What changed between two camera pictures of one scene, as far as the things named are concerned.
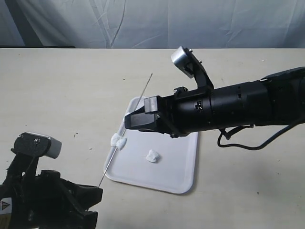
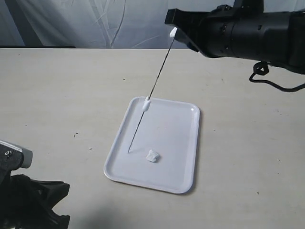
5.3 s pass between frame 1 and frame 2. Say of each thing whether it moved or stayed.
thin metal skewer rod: moved
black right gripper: moved
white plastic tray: stayed
